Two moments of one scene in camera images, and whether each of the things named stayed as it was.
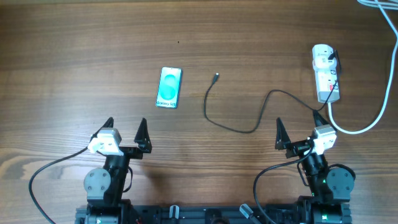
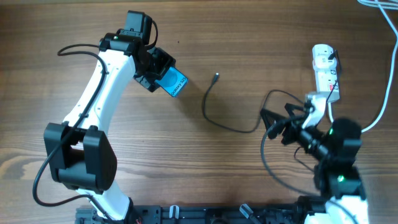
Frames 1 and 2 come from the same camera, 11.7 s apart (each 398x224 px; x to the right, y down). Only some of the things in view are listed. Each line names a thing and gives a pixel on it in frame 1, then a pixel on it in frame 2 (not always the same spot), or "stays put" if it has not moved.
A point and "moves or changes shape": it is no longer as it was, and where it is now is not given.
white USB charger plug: (323, 61) stays put
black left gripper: (141, 139) → (165, 61)
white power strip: (327, 80) stays put
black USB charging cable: (335, 55) stays put
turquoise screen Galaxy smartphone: (168, 89) moves or changes shape
